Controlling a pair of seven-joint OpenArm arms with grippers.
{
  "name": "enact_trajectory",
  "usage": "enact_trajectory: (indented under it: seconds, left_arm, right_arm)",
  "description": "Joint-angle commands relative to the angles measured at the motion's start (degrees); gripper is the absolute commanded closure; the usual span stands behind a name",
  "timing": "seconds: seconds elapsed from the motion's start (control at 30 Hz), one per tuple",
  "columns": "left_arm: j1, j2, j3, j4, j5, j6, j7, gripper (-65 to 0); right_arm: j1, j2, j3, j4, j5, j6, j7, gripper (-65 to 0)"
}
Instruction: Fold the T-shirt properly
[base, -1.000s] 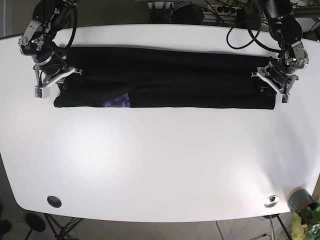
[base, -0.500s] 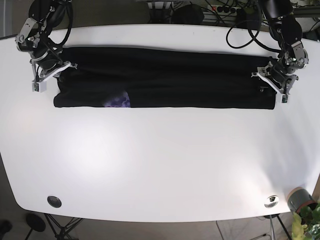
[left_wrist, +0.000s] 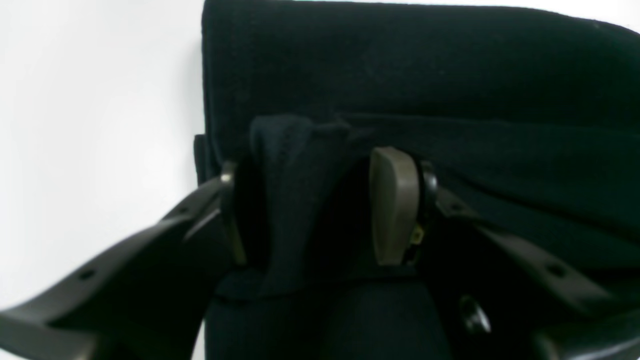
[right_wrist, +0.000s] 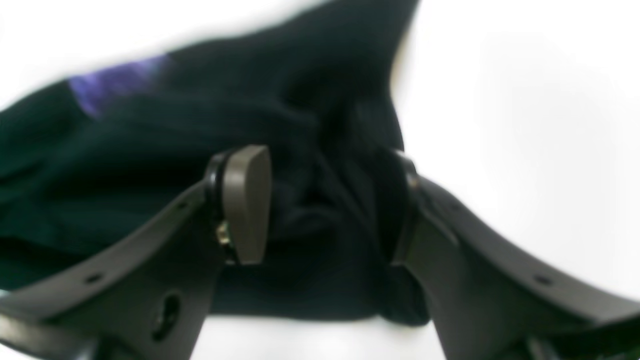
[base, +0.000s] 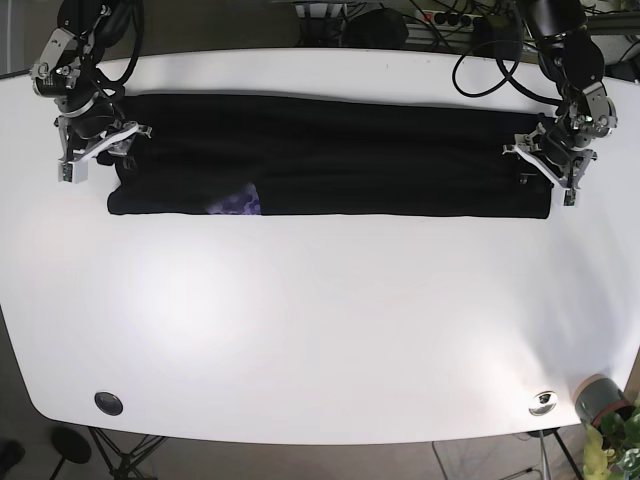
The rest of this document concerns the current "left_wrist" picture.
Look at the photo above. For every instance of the black graphic T-shirt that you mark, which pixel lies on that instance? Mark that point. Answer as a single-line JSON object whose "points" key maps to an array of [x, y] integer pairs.
{"points": [[530, 117]]}

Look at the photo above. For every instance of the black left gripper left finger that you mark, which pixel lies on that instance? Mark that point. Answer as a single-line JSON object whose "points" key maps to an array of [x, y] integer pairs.
{"points": [[145, 297]]}

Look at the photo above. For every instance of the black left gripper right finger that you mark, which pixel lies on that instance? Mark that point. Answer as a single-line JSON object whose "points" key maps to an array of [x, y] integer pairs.
{"points": [[498, 295]]}

